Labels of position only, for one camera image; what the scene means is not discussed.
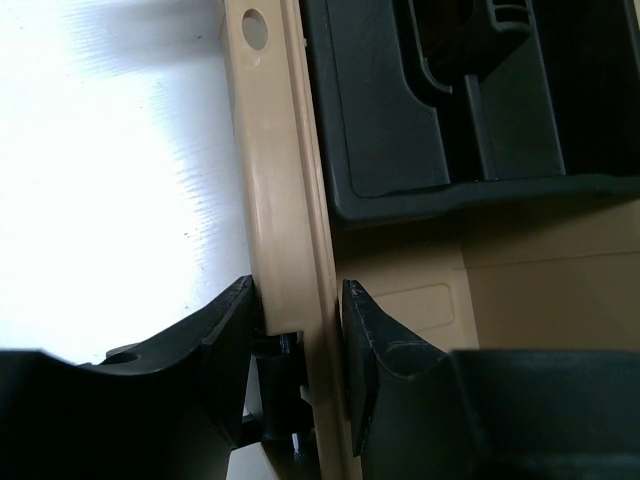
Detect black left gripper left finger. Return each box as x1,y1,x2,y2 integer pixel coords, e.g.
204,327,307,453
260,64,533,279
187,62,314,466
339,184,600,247
1,276,255,479

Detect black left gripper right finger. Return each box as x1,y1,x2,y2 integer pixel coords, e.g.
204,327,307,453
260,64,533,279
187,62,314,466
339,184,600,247
342,280,639,479

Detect tan plastic toolbox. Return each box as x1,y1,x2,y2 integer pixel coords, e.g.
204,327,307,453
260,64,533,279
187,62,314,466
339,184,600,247
216,1,639,479

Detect black toolbox inner tray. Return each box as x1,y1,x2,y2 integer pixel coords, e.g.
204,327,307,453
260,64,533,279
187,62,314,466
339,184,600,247
301,1,639,226

